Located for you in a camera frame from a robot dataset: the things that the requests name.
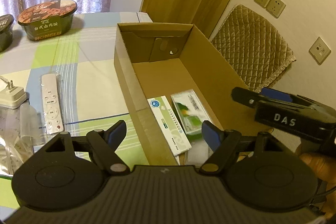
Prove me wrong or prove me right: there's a white ointment box green lizard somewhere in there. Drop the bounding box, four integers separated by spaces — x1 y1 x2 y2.
171 89 212 136

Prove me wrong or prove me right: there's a white blue medicine box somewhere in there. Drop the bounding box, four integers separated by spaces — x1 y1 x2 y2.
147 96 191 156

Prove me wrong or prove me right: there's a clear plastic case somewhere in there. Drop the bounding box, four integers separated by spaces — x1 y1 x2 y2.
184 139 213 168

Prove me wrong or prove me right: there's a silver foil bag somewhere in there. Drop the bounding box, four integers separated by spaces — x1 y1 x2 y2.
1 138 34 177

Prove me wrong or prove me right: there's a person's right hand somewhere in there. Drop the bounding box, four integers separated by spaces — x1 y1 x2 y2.
295 139 335 219

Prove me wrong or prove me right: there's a checkered tablecloth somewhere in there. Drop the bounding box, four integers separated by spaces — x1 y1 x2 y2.
0 11 153 210

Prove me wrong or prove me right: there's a quilted brown chair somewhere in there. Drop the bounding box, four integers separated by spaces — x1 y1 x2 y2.
211 5 296 92

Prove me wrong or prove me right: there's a white remote control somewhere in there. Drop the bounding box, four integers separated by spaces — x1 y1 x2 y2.
41 73 64 135

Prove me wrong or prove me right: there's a clear plastic sleeve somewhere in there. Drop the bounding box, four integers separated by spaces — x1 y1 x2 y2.
1 103 46 145

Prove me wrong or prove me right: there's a brown cardboard box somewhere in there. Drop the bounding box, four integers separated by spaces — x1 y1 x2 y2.
114 23 268 165

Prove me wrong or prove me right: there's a white power adapter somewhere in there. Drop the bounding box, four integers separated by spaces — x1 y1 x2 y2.
0 76 27 109

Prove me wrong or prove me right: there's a right instant noodle bowl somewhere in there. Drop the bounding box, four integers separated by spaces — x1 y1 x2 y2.
18 0 77 42

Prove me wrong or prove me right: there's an instant noodle bowl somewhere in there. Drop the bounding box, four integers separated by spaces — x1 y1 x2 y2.
0 14 14 52
18 0 77 42

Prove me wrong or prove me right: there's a left instant noodle bowl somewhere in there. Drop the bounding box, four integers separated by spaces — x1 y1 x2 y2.
0 14 14 52

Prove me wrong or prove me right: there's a single wall socket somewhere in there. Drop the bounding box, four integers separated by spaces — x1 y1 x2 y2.
309 37 331 65

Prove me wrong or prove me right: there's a double wall socket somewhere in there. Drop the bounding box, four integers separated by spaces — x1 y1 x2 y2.
254 0 286 18

